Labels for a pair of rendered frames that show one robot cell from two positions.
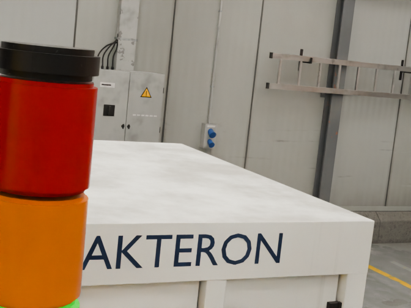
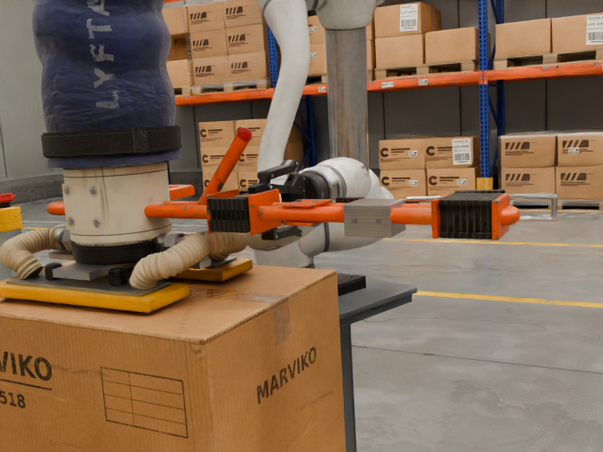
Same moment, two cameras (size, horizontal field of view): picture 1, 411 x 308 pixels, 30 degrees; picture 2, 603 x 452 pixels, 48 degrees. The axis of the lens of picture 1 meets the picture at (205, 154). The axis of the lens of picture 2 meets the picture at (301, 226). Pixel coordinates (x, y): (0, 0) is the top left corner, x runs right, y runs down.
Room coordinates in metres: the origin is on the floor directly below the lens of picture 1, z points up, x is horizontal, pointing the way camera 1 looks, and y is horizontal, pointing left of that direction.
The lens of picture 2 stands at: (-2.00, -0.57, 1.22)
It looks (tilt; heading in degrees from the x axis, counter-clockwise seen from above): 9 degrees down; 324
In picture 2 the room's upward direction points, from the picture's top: 3 degrees counter-clockwise
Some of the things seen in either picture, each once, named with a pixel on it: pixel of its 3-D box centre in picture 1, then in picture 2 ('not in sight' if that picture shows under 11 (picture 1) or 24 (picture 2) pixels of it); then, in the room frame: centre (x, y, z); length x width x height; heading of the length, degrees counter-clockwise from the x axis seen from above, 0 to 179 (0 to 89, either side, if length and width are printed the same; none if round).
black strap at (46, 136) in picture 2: not in sight; (114, 141); (-0.90, -1.00, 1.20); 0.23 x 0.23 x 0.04
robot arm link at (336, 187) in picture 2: not in sight; (317, 191); (-1.03, -1.32, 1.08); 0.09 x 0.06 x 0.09; 26
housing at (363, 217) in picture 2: not in sight; (374, 217); (-1.32, -1.20, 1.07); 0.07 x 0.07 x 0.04; 26
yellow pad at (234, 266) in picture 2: not in sight; (161, 256); (-0.86, -1.08, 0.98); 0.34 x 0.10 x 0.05; 26
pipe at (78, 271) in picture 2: not in sight; (124, 246); (-0.90, -1.00, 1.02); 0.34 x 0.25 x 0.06; 26
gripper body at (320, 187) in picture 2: not in sight; (298, 196); (-1.07, -1.25, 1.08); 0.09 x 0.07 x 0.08; 116
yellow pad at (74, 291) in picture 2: not in sight; (85, 281); (-0.94, -0.91, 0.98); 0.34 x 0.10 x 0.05; 26
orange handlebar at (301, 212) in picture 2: not in sight; (255, 200); (-1.02, -1.19, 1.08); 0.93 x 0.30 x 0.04; 26
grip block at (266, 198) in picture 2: not in sight; (243, 211); (-1.12, -1.11, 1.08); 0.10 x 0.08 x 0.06; 116
